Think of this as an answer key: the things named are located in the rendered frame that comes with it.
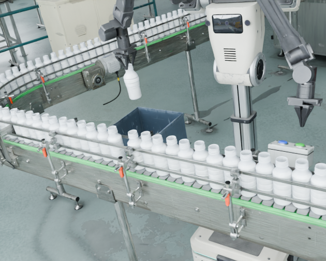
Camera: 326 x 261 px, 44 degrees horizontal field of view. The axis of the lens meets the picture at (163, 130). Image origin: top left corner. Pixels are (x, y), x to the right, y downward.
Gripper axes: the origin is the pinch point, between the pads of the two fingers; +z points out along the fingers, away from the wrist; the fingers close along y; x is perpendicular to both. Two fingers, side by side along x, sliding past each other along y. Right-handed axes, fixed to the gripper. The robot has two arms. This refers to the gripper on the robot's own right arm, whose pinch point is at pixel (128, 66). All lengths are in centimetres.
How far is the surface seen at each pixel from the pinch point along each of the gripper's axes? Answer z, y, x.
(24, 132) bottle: 25, 31, -48
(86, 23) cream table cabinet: 40, -254, -275
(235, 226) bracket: 39, 42, 67
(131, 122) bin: 41, -19, -23
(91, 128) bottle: 16.1, 30.9, -0.8
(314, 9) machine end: 57, -350, -7
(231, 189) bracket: 24, 42, 67
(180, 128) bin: 42.6, -23.1, 7.2
